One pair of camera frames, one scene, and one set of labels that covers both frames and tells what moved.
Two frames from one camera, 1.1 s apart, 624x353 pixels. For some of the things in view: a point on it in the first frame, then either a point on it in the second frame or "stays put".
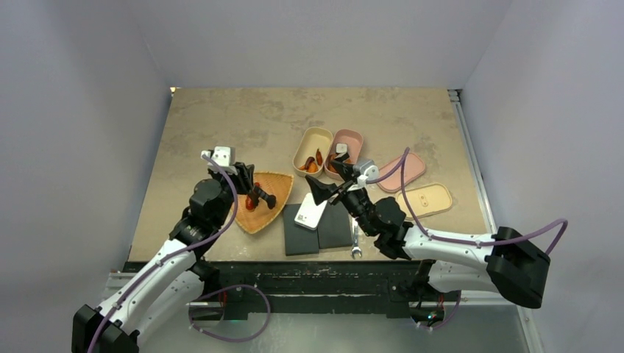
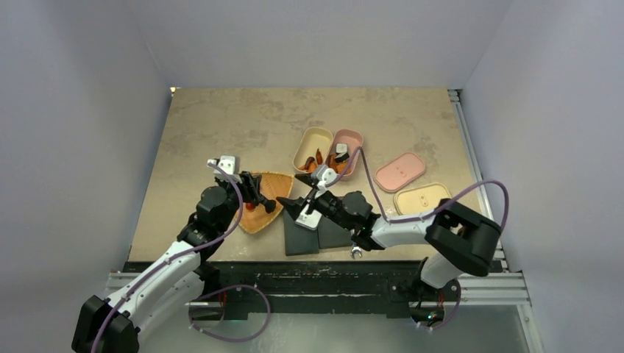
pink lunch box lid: [413, 167] stays put
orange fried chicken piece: [330, 167] stays put
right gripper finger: [344, 169] → [308, 180]
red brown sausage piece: [318, 157] stays put
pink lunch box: [353, 140] stays put
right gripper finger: [321, 191] → [293, 206]
